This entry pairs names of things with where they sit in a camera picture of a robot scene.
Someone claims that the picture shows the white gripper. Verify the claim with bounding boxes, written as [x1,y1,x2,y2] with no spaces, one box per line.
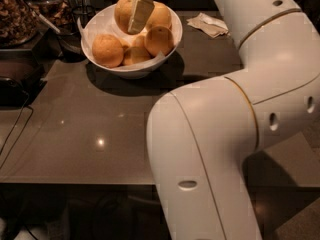
[128,0,154,35]

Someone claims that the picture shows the orange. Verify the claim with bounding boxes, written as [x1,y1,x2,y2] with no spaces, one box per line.
[144,26,174,57]
[122,35,151,66]
[145,2,172,30]
[114,0,134,34]
[92,34,124,68]

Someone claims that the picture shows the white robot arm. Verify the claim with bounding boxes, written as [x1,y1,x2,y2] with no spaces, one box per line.
[147,0,320,240]

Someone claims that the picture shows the white paper bowl liner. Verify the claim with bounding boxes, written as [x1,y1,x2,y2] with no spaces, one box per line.
[76,5,167,72]

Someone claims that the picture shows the white ceramic bowl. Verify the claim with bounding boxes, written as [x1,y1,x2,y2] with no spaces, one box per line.
[80,5,183,79]

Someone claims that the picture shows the folded paper napkins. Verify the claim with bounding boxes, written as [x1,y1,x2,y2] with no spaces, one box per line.
[187,13,229,38]

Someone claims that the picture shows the glass jar of nuts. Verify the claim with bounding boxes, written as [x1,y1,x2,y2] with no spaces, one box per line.
[0,0,37,48]

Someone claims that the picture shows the black appliance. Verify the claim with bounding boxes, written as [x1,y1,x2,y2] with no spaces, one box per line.
[0,51,46,107]

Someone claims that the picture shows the dark wire cup holder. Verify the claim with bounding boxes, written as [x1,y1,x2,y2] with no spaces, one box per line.
[72,5,96,27]

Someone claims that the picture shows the white spoon handle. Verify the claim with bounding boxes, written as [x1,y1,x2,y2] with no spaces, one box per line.
[22,0,61,34]

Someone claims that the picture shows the black power cable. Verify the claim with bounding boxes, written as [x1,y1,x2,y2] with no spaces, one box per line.
[0,80,36,172]

